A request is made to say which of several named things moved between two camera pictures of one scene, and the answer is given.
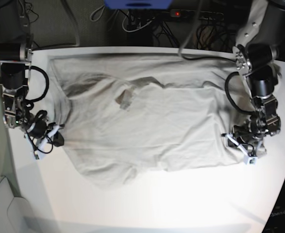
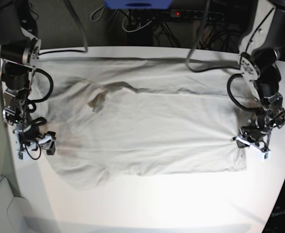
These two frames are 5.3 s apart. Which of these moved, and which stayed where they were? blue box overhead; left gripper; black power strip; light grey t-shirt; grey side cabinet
Moved: left gripper; light grey t-shirt
Stayed: grey side cabinet; blue box overhead; black power strip
